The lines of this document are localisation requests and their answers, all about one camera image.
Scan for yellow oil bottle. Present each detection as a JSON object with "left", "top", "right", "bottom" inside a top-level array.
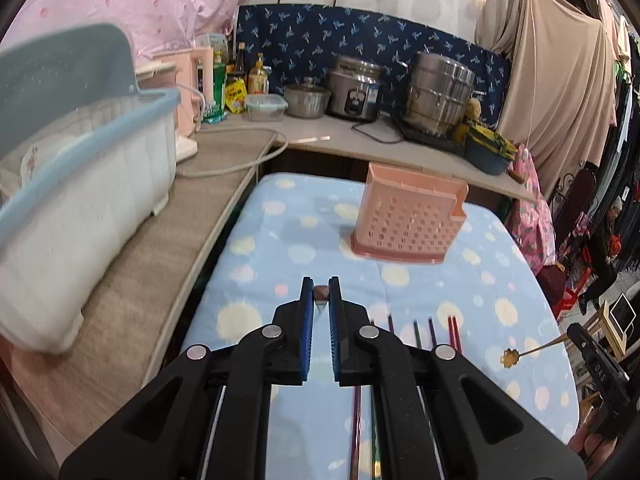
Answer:
[{"left": 247, "top": 53, "right": 269, "bottom": 94}]

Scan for pink floral apron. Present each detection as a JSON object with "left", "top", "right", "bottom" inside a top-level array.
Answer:
[{"left": 506, "top": 144, "right": 556, "bottom": 275}]

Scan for navy floral backsplash cloth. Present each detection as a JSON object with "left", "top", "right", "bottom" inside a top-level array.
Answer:
[{"left": 238, "top": 4, "right": 511, "bottom": 126}]

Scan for small steel lidded pot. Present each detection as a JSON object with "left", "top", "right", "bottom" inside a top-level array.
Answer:
[{"left": 283, "top": 77, "right": 332, "bottom": 119}]

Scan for green chopstick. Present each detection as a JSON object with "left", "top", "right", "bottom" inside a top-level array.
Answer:
[{"left": 413, "top": 320, "right": 423, "bottom": 349}]

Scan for silver rice cooker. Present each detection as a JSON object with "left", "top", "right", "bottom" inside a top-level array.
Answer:
[{"left": 326, "top": 55, "right": 383, "bottom": 124}]

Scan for pink electric kettle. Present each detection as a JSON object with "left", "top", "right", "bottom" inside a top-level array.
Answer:
[{"left": 153, "top": 47, "right": 214, "bottom": 136}]

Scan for stainless steel steamer pot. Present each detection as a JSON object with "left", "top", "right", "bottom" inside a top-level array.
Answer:
[{"left": 401, "top": 52, "right": 476, "bottom": 136}]

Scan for white power cable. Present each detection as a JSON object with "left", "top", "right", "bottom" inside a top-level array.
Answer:
[{"left": 176, "top": 127, "right": 291, "bottom": 179}]

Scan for red chopstick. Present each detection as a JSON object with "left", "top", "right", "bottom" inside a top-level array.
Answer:
[{"left": 448, "top": 315, "right": 461, "bottom": 353}]

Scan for yellow seasoning packet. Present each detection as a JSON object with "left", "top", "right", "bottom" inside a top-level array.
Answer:
[{"left": 224, "top": 79, "right": 247, "bottom": 114}]

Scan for glass food container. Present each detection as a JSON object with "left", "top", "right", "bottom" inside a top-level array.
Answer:
[{"left": 244, "top": 94, "right": 288, "bottom": 122}]

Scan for blue dish rack lid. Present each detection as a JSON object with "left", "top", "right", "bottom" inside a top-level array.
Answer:
[{"left": 1, "top": 23, "right": 138, "bottom": 155}]

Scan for gold flower spoon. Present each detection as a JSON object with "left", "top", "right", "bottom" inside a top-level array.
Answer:
[{"left": 499, "top": 334, "right": 568, "bottom": 370}]

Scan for black induction cooker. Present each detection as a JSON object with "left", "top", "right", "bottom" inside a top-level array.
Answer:
[{"left": 390, "top": 112, "right": 464, "bottom": 156}]

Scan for pink perforated utensil holder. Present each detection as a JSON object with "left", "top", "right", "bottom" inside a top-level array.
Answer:
[{"left": 350, "top": 162, "right": 469, "bottom": 263}]

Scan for blue and yellow bowls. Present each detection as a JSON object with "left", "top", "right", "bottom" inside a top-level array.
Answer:
[{"left": 464, "top": 124, "right": 518, "bottom": 176}]

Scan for beige hanging curtain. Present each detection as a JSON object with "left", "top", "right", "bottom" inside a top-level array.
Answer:
[{"left": 475, "top": 0, "right": 615, "bottom": 195}]

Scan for purple chopstick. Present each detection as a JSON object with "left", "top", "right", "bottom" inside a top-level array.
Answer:
[{"left": 427, "top": 317, "right": 437, "bottom": 350}]

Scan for green dish soap bottle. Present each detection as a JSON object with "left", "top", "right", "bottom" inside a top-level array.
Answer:
[{"left": 213, "top": 50, "right": 227, "bottom": 117}]

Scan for white dish rack bin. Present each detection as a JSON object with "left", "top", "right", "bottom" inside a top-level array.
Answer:
[{"left": 1, "top": 90, "right": 179, "bottom": 354}]

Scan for blue planet print tablecloth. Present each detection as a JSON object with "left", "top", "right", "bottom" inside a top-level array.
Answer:
[{"left": 183, "top": 174, "right": 578, "bottom": 479}]

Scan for brown chopstick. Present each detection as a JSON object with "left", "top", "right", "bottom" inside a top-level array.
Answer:
[{"left": 314, "top": 285, "right": 330, "bottom": 311}]

